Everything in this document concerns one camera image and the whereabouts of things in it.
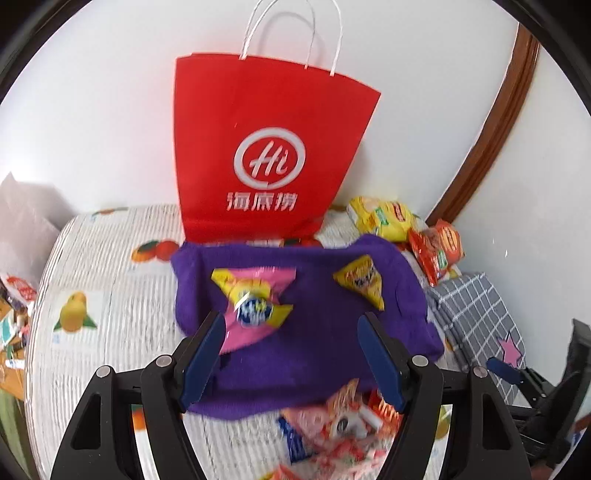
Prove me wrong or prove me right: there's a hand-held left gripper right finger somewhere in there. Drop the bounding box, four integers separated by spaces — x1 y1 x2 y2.
358 311 532 480

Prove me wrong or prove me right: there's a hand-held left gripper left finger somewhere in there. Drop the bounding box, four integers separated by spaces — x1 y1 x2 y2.
51 310 227 480

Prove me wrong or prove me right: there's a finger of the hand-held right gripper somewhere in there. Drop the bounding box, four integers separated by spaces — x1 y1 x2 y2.
487 356 555 403

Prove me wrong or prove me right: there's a pink and yellow snack packet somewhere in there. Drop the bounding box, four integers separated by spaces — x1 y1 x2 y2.
211 266 296 355

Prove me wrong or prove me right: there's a pile of mixed snack packets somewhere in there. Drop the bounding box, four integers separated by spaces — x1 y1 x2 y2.
272 378 407 480

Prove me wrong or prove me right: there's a blue snack packet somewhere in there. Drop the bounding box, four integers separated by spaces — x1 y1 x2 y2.
277 413 311 463

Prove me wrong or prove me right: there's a red paper bag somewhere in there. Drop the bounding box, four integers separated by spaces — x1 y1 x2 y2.
174 0 382 244

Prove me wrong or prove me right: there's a grey checked cloth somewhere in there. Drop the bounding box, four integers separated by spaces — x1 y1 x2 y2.
422 272 527 404

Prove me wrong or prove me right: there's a purple towel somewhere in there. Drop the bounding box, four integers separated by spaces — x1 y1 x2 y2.
170 234 445 421

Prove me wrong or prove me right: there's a yellow triangular snack packet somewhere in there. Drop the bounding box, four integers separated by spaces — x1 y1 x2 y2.
333 254 386 311

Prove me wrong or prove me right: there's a red chip bag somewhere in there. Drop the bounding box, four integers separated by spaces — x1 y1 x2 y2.
407 219 465 288

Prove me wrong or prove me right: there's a fruit print tablecloth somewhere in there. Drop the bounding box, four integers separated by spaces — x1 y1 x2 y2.
23 203 462 480

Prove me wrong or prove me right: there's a yellow chip bag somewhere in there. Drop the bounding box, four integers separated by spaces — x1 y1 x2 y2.
346 196 423 243

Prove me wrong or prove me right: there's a colourful box clutter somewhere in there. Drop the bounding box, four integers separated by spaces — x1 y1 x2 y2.
0 271 38 374

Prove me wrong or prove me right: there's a white plastic bag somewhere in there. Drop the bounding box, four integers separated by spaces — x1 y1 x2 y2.
0 172 62 278

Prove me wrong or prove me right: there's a brown wooden door frame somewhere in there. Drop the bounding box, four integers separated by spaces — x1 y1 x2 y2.
425 23 541 224

